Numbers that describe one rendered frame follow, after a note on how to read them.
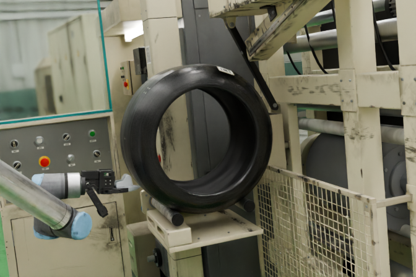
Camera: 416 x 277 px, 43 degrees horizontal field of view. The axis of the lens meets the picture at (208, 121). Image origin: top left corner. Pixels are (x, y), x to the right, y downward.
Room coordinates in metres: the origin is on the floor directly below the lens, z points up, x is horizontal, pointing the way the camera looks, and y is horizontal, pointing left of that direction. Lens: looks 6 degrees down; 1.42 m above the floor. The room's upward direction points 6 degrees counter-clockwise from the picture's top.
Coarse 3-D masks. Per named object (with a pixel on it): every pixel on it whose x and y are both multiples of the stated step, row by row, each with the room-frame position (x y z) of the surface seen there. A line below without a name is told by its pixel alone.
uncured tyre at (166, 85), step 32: (192, 64) 1.94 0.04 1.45; (160, 96) 1.84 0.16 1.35; (224, 96) 2.19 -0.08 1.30; (256, 96) 1.96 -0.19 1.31; (128, 128) 1.86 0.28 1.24; (256, 128) 1.95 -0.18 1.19; (128, 160) 1.89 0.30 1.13; (224, 160) 2.19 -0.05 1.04; (256, 160) 1.94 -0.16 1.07; (160, 192) 1.84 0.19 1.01; (192, 192) 1.86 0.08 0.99; (224, 192) 1.89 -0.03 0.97
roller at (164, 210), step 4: (152, 200) 2.14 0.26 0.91; (156, 200) 2.10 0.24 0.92; (152, 204) 2.14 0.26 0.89; (156, 204) 2.08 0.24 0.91; (160, 204) 2.03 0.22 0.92; (160, 208) 2.01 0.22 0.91; (164, 208) 1.97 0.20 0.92; (168, 208) 1.94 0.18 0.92; (160, 212) 2.02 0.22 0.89; (164, 212) 1.95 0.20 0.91; (168, 212) 1.91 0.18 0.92; (172, 212) 1.88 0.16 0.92; (176, 212) 1.88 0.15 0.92; (168, 216) 1.89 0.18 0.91; (172, 216) 1.85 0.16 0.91; (176, 216) 1.85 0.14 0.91; (180, 216) 1.85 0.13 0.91; (172, 220) 1.84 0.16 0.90; (176, 220) 1.85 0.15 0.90; (180, 220) 1.85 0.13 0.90; (176, 224) 1.85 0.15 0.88; (180, 224) 1.85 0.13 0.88
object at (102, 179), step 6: (84, 174) 1.84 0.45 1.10; (90, 174) 1.85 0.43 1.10; (96, 174) 1.85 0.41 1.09; (102, 174) 1.84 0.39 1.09; (108, 174) 1.86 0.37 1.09; (114, 174) 1.85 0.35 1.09; (84, 180) 1.83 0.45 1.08; (90, 180) 1.85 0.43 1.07; (96, 180) 1.86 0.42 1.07; (102, 180) 1.84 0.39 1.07; (108, 180) 1.86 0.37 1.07; (114, 180) 1.86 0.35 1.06; (84, 186) 1.82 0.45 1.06; (90, 186) 1.85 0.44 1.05; (96, 186) 1.85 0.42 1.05; (102, 186) 1.84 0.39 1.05; (108, 186) 1.86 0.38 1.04; (114, 186) 1.86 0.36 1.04; (84, 192) 1.83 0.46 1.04; (102, 192) 1.84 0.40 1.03
